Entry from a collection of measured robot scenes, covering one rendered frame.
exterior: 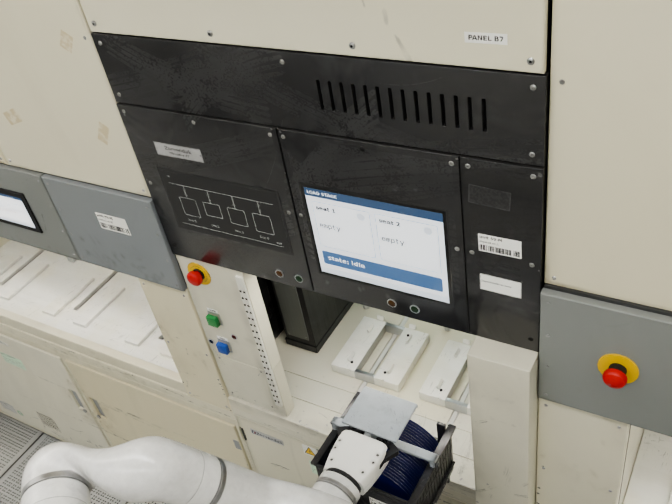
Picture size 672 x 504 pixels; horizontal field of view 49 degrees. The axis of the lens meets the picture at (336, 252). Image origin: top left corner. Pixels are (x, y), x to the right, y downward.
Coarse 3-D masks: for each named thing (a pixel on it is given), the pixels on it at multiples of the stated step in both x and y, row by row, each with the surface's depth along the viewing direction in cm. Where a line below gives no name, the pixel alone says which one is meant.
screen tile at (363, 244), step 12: (312, 204) 141; (324, 204) 139; (324, 216) 141; (336, 216) 139; (348, 216) 138; (360, 228) 138; (324, 240) 145; (336, 240) 144; (348, 240) 142; (360, 240) 140; (372, 240) 139; (360, 252) 142; (372, 252) 141
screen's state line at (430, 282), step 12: (324, 252) 148; (336, 264) 148; (348, 264) 146; (360, 264) 144; (372, 264) 143; (384, 276) 143; (396, 276) 141; (408, 276) 140; (420, 276) 138; (432, 276) 137; (432, 288) 139
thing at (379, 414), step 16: (352, 400) 163; (368, 400) 149; (384, 400) 149; (400, 400) 148; (336, 416) 157; (352, 416) 147; (368, 416) 146; (384, 416) 146; (400, 416) 145; (336, 432) 157; (368, 432) 144; (384, 432) 143; (400, 432) 142; (448, 432) 153; (320, 448) 154; (400, 448) 149; (416, 448) 148; (448, 448) 157; (320, 464) 152; (432, 464) 146; (448, 464) 159; (432, 480) 152; (448, 480) 167; (368, 496) 148; (384, 496) 144; (416, 496) 142; (432, 496) 154
